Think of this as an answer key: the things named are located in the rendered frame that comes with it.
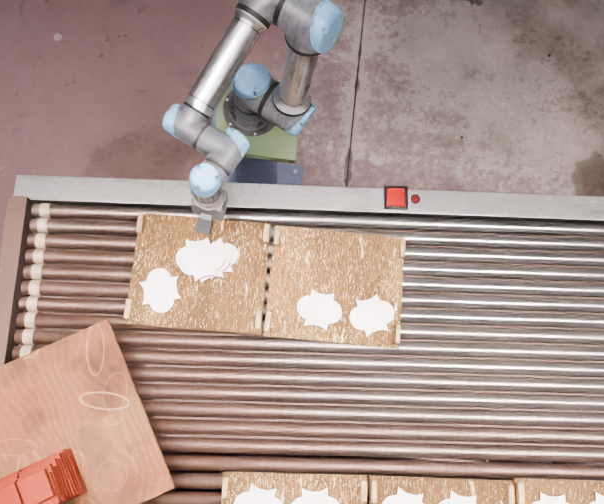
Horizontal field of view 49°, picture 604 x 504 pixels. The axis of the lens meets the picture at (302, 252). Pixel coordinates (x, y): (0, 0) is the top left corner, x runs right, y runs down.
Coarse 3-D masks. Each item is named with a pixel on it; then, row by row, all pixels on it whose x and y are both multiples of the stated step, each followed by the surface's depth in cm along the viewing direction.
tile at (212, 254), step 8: (208, 240) 203; (192, 248) 202; (200, 248) 202; (208, 248) 202; (216, 248) 202; (184, 256) 201; (192, 256) 201; (200, 256) 201; (208, 256) 202; (216, 256) 202; (224, 256) 202; (184, 264) 201; (192, 264) 201; (200, 264) 201; (208, 264) 201; (216, 264) 201; (184, 272) 200; (192, 272) 200; (200, 272) 200; (208, 272) 200; (216, 272) 200
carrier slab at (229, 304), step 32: (160, 224) 208; (192, 224) 208; (224, 224) 209; (256, 224) 209; (160, 256) 205; (256, 256) 206; (192, 288) 203; (224, 288) 204; (256, 288) 204; (128, 320) 200; (160, 320) 200; (192, 320) 201; (224, 320) 201
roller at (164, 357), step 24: (144, 360) 199; (168, 360) 199; (192, 360) 199; (216, 360) 200; (240, 360) 200; (264, 360) 200; (288, 360) 200; (312, 360) 201; (336, 360) 201; (360, 360) 201; (384, 360) 202; (408, 360) 202; (432, 360) 202; (456, 360) 203; (480, 360) 203
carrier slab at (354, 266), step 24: (288, 240) 208; (312, 240) 208; (336, 240) 209; (360, 240) 209; (384, 240) 209; (288, 264) 206; (312, 264) 206; (336, 264) 207; (360, 264) 207; (384, 264) 207; (288, 288) 204; (312, 288) 205; (336, 288) 205; (360, 288) 205; (384, 288) 205; (288, 312) 202; (288, 336) 200; (312, 336) 201; (336, 336) 201; (360, 336) 201; (384, 336) 202
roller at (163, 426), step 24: (168, 432) 195; (192, 432) 195; (216, 432) 195; (240, 432) 195; (264, 432) 195; (288, 432) 195; (312, 432) 195; (336, 432) 195; (360, 432) 196; (384, 432) 196; (408, 432) 196; (432, 432) 196; (456, 432) 197; (480, 432) 197; (504, 432) 197; (528, 432) 198; (552, 432) 198; (576, 432) 198; (600, 432) 199
